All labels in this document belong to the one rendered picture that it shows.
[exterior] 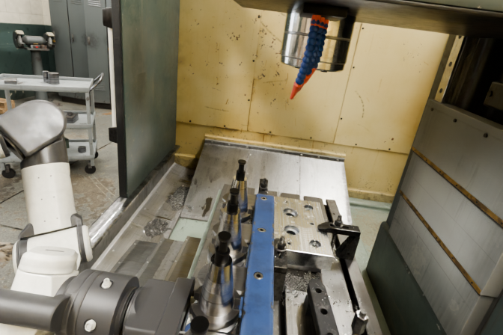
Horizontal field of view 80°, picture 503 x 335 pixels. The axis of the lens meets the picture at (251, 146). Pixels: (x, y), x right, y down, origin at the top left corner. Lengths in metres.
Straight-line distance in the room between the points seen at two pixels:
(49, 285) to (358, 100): 1.69
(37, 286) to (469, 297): 0.86
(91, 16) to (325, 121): 4.36
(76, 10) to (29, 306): 5.41
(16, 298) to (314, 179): 1.56
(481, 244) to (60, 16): 5.77
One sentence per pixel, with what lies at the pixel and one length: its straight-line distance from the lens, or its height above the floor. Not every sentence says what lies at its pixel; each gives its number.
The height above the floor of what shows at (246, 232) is 1.22.
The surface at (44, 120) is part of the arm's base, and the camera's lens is 0.78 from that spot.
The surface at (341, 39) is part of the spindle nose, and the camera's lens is 0.72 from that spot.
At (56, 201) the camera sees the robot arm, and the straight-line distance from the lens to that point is 0.77.
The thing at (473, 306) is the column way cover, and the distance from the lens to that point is 0.93.
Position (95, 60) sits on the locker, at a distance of 5.56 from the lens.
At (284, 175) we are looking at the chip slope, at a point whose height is 0.78.
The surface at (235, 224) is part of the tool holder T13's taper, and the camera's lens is 0.47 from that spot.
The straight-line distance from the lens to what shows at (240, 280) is 0.47.
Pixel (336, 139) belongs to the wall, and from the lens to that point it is 1.92.
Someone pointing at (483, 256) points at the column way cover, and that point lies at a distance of 0.88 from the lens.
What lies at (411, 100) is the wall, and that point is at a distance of 1.98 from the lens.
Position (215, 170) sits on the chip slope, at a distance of 1.77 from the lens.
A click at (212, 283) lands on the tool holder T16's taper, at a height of 1.27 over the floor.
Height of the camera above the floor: 1.55
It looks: 21 degrees down
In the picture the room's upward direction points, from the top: 7 degrees clockwise
